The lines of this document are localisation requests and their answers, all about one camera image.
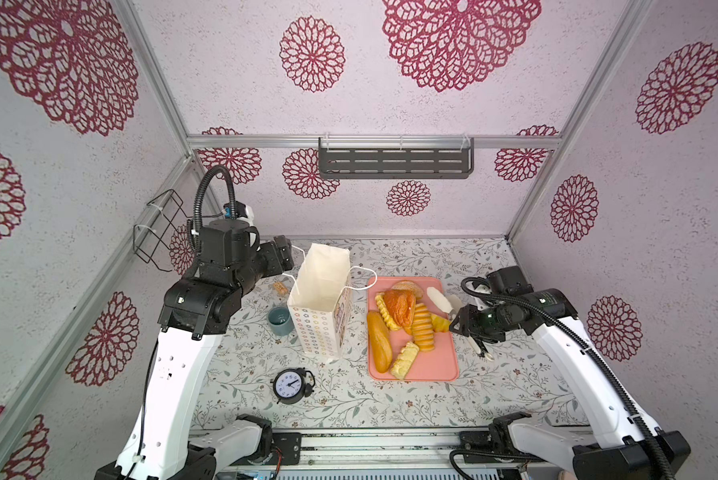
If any orange croissant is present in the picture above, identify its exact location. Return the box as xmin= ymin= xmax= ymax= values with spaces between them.
xmin=383 ymin=289 xmax=417 ymax=329

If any white paper bag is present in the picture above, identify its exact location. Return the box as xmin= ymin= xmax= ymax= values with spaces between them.
xmin=286 ymin=243 xmax=378 ymax=363

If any pale yellow square bread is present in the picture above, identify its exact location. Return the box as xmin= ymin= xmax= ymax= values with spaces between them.
xmin=389 ymin=342 xmax=420 ymax=380

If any long baguette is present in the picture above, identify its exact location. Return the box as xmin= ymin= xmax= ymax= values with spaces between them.
xmin=366 ymin=311 xmax=393 ymax=373

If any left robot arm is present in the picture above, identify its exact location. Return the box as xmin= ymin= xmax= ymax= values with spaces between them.
xmin=95 ymin=218 xmax=294 ymax=479

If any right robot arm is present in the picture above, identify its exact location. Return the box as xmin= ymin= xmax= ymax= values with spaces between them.
xmin=427 ymin=266 xmax=691 ymax=479

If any small yellow bread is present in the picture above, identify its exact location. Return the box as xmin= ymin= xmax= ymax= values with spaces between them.
xmin=431 ymin=314 xmax=451 ymax=333

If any ridged spiral bread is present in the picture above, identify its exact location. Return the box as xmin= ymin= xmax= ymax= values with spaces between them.
xmin=410 ymin=303 xmax=435 ymax=352

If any corn-like yellow bread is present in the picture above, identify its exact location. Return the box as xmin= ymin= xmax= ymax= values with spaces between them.
xmin=375 ymin=293 xmax=401 ymax=331

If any pink tray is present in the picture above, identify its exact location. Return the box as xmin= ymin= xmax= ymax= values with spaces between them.
xmin=367 ymin=276 xmax=460 ymax=382

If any teal cup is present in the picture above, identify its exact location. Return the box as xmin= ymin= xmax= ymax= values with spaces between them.
xmin=267 ymin=306 xmax=295 ymax=337

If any black alarm clock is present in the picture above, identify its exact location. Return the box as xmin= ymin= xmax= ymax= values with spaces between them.
xmin=272 ymin=367 xmax=316 ymax=405

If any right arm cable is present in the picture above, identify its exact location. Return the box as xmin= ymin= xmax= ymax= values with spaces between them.
xmin=460 ymin=275 xmax=678 ymax=480

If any black wire rack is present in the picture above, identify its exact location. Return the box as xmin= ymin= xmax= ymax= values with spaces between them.
xmin=131 ymin=189 xmax=194 ymax=276

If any grey wall shelf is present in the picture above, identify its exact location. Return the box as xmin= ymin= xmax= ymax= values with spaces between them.
xmin=317 ymin=138 xmax=474 ymax=180

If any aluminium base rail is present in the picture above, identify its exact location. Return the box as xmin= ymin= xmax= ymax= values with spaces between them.
xmin=214 ymin=425 xmax=576 ymax=475

